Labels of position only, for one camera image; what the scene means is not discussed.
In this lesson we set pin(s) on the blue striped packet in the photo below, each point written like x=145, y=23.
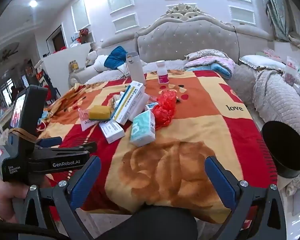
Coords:
x=152, y=106

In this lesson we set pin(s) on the blue face mask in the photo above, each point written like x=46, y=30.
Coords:
x=43, y=116

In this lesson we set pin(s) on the person's left hand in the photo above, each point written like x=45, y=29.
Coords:
x=5, y=195

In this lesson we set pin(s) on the white bottle pink label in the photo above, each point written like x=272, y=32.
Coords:
x=162, y=77

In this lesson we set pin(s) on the black round bin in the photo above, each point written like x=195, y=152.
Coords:
x=282, y=150

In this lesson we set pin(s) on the yellow green sponge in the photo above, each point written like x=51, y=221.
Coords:
x=100, y=112

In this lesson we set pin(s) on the red decoration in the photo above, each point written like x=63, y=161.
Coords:
x=82, y=36

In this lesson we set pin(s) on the dark door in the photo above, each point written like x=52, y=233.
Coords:
x=56, y=40

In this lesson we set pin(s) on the beige tufted sofa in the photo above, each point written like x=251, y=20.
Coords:
x=185, y=42

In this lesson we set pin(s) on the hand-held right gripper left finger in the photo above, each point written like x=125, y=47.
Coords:
x=87, y=180

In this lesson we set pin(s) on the white box blue yellow stripes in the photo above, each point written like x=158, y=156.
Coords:
x=126, y=102

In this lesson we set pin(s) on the teal tissue pack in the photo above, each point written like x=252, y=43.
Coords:
x=141, y=130

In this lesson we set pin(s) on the pink white packet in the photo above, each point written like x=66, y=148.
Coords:
x=86, y=123

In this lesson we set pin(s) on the white plush toy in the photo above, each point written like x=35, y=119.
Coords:
x=91, y=56

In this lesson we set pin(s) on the pale green curtain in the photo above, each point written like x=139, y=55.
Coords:
x=277, y=10

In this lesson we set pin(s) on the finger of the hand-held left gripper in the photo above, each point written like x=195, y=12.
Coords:
x=65, y=148
x=50, y=141

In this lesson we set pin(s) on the blue jacket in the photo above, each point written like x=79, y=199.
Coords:
x=116, y=56

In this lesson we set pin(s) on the blue folded blanket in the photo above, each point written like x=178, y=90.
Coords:
x=215, y=71

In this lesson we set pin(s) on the white cabinet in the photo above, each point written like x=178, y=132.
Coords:
x=57, y=62

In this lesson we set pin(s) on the grey thermos bottle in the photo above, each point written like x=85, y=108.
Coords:
x=136, y=72

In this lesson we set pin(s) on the small white box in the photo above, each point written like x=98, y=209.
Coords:
x=112, y=131

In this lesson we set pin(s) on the printed rose blanket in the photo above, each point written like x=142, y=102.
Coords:
x=202, y=130

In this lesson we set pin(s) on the yellow jar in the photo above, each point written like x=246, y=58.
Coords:
x=74, y=65

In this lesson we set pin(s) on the pink folded blanket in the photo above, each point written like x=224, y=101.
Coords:
x=220, y=63

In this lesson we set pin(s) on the white ruffled pillow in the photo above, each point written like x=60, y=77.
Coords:
x=262, y=61

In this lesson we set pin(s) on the clear bag red contents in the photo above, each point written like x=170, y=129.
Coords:
x=291, y=72

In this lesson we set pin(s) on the patterned beige cushion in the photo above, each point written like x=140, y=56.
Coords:
x=205, y=54

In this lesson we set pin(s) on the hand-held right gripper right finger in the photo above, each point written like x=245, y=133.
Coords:
x=220, y=180

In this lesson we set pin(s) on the pink plastic packets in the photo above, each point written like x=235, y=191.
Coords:
x=272, y=53

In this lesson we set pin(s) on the white tissue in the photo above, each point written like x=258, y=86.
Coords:
x=117, y=100

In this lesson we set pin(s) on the ceiling light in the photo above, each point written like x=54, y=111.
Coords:
x=33, y=3

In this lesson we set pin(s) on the white garment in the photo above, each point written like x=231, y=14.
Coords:
x=100, y=66

